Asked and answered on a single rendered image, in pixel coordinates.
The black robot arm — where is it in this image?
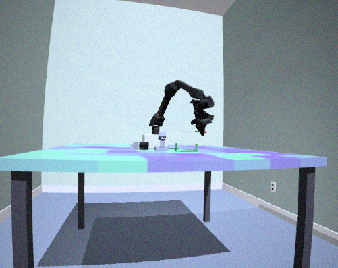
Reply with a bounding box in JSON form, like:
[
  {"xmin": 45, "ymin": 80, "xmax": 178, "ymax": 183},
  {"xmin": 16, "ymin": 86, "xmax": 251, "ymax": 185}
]
[{"xmin": 149, "ymin": 80, "xmax": 214, "ymax": 135}]

